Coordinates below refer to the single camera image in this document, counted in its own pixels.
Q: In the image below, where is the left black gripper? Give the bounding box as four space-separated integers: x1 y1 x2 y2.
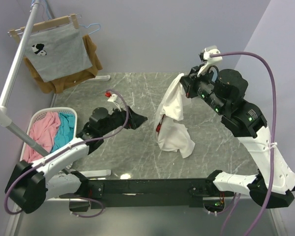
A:
100 103 148 136

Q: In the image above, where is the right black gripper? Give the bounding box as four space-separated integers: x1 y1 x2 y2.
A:
179 63 226 115

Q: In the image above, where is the white coca-cola t-shirt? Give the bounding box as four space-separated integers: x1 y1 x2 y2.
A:
154 73 195 158

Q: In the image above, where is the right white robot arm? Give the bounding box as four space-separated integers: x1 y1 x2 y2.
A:
180 66 295 208

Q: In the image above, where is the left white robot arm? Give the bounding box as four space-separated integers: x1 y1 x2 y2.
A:
5 107 148 213

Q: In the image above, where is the teal garment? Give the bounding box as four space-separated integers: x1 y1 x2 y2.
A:
51 113 75 153

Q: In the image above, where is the black base beam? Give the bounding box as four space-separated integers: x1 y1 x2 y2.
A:
59 178 236 212

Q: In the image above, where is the brown garment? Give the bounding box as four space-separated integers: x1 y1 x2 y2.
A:
24 35 103 94

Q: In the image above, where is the pink garment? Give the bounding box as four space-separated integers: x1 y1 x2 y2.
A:
23 112 60 163

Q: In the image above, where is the white laundry basket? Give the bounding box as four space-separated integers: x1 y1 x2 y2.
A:
27 107 77 153

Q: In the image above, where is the grey panda t-shirt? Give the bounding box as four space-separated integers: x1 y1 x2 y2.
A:
25 23 92 82

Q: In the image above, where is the white clothes rack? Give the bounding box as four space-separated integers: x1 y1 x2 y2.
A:
0 6 111 178

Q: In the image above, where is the wooden clip hanger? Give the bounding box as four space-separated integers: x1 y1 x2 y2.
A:
7 14 82 43

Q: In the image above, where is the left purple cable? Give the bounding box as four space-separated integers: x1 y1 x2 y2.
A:
4 89 131 218

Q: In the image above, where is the purple cable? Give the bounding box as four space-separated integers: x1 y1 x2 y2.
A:
211 51 276 236
4 89 131 218

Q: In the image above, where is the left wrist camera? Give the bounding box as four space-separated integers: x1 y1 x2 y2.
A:
105 91 119 103

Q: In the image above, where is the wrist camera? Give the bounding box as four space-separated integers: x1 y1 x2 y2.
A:
197 45 223 77
105 91 119 103

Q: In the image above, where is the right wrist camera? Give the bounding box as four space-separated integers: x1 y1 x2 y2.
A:
197 45 223 77

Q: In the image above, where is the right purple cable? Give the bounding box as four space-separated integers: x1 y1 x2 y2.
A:
211 51 276 236

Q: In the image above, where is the aluminium rail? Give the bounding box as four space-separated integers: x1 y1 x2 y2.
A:
14 191 239 205

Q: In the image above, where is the blue wire hanger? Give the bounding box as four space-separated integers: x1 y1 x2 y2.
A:
30 0 101 34

